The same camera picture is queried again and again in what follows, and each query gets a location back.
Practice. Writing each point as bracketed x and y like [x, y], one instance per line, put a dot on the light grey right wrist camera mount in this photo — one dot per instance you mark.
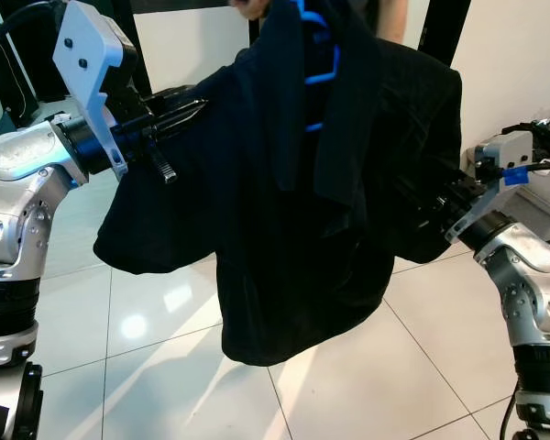
[509, 151]

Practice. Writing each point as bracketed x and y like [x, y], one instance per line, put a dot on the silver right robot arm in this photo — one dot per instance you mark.
[522, 275]

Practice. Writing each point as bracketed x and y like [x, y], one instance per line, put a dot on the black t-shirt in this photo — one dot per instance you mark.
[257, 229]

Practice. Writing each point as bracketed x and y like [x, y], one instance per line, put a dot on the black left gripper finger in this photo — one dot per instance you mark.
[188, 109]
[185, 126]

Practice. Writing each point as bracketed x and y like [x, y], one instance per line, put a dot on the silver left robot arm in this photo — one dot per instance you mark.
[18, 211]

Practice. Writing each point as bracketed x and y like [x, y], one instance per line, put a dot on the light grey left wrist camera mount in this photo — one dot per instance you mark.
[87, 46]

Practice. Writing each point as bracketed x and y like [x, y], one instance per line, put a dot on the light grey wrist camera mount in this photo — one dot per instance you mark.
[87, 46]
[509, 151]

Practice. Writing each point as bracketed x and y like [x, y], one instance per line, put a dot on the blue plastic hanger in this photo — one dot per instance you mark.
[321, 78]

